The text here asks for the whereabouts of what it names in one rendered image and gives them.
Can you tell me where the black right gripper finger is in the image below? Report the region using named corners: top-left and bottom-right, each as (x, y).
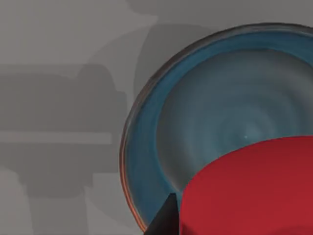
top-left (144, 192), bottom-right (181, 235)

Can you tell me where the red cup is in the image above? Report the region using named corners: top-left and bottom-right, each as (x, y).
top-left (179, 135), bottom-right (313, 235)

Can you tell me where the blue grey plate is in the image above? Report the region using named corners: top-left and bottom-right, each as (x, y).
top-left (119, 22), bottom-right (313, 232)

